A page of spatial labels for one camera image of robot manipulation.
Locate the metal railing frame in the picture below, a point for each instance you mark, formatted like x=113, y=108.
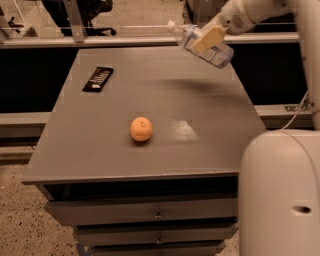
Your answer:
x=27, y=24

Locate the black office chair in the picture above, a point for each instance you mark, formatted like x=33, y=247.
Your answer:
x=89, y=10

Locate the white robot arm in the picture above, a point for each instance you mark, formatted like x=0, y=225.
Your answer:
x=279, y=180

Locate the orange fruit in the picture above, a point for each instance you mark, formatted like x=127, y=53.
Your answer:
x=141, y=129

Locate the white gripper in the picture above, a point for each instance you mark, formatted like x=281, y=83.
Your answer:
x=234, y=22

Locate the grey drawer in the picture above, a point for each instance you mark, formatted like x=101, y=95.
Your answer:
x=83, y=213
x=203, y=248
x=158, y=234

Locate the clear blue-label plastic bottle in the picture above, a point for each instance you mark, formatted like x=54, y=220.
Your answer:
x=207, y=45

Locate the top grey drawer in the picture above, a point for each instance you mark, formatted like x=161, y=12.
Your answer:
x=83, y=213

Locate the bottom grey drawer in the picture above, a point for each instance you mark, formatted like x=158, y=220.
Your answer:
x=203, y=248

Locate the black snack bar wrapper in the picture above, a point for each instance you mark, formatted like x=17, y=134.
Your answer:
x=98, y=79

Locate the grey drawer cabinet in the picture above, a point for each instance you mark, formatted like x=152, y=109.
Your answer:
x=202, y=121

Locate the middle grey drawer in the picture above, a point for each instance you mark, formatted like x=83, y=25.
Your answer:
x=158, y=234

